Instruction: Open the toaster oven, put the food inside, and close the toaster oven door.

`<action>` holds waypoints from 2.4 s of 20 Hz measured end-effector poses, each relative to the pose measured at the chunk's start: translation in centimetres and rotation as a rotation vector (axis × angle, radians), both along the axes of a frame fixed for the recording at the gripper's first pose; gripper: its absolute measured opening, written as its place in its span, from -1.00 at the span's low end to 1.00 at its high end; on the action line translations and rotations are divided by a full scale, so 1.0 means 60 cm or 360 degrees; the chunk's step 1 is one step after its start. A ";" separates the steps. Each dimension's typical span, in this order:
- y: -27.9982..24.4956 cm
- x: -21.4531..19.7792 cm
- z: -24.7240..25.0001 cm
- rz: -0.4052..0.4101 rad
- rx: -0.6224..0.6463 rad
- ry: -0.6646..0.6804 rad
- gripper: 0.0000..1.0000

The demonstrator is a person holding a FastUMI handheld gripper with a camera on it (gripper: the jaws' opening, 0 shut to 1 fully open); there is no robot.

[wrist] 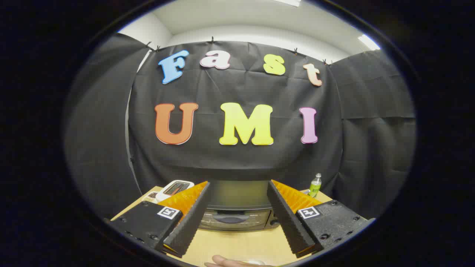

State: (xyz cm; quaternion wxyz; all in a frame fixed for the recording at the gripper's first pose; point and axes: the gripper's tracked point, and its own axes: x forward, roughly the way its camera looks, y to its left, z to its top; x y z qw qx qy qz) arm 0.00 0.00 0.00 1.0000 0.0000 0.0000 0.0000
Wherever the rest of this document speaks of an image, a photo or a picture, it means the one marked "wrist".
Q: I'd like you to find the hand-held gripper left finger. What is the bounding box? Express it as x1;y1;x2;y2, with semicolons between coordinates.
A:
104;181;212;259

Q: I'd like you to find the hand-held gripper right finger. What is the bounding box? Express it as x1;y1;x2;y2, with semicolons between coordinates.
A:
266;179;376;259

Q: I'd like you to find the green label drink bottle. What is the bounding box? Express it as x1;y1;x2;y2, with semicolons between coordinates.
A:
308;173;322;198

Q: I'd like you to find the black toaster oven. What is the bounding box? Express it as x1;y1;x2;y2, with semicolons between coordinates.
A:
199;180;282;231

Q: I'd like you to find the white pop-up toaster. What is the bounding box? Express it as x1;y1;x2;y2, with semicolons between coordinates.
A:
143;180;195;203

